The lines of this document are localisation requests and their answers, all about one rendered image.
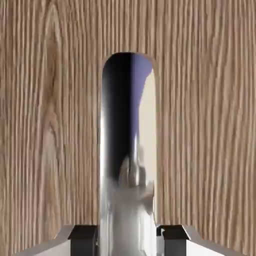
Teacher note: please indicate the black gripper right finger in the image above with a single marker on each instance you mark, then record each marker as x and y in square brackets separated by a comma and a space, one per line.
[176, 240]

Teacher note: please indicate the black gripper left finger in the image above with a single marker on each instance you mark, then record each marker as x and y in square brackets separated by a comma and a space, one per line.
[82, 240]

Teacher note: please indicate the light wood drawer front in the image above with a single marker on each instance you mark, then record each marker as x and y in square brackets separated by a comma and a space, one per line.
[50, 120]

